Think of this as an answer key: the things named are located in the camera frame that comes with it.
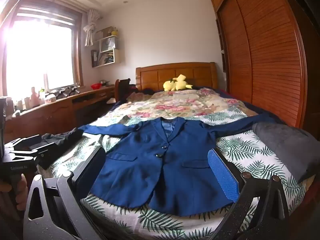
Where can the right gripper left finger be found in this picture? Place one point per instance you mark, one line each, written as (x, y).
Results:
(53, 208)

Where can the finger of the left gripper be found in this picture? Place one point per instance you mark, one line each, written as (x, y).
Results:
(23, 149)
(23, 141)

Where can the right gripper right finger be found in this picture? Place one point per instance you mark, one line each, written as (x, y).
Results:
(271, 217)

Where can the blue suit jacket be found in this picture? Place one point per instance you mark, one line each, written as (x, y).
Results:
(164, 164)

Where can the person's left hand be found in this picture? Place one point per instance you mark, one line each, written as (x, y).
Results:
(21, 194)

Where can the dark grey trousers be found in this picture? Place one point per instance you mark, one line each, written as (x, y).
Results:
(62, 142)

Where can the long wooden desk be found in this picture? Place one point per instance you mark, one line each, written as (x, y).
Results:
(60, 116)

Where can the palm leaf bed sheet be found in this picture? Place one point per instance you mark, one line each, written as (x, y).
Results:
(245, 150)

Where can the grey folded cloth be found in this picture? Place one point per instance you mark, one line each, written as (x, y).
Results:
(297, 149)

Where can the red bowl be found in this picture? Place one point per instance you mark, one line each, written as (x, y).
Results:
(96, 86)

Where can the window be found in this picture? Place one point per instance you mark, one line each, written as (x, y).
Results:
(42, 48)

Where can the wooden chair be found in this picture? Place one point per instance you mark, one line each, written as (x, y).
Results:
(121, 89)

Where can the floral quilt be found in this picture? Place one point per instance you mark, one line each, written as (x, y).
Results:
(181, 103)

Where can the tied white curtain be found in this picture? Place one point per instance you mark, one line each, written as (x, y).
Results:
(92, 18)

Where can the yellow plush toy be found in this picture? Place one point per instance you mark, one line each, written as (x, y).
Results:
(177, 83)

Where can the wooden headboard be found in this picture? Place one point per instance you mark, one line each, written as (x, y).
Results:
(200, 74)

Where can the wooden slatted wardrobe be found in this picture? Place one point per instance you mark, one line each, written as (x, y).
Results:
(271, 57)

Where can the white wall shelf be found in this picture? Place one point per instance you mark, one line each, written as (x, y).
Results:
(105, 48)

